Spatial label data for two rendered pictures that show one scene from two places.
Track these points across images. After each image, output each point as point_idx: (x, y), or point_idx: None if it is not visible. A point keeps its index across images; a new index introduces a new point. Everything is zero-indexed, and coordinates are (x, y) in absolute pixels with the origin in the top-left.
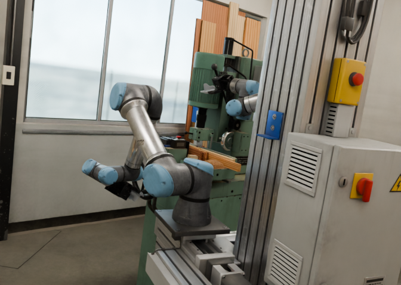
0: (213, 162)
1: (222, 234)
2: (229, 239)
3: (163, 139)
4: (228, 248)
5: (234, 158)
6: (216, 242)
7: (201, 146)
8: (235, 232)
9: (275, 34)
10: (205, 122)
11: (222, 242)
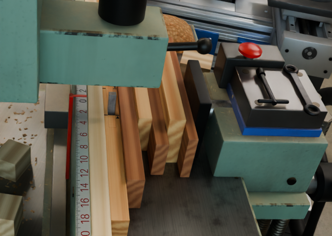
0: (165, 14)
1: (234, 14)
2: (231, 5)
3: (311, 81)
4: None
5: None
6: (258, 7)
7: (83, 95)
8: (206, 11)
9: None
10: (38, 14)
11: (250, 4)
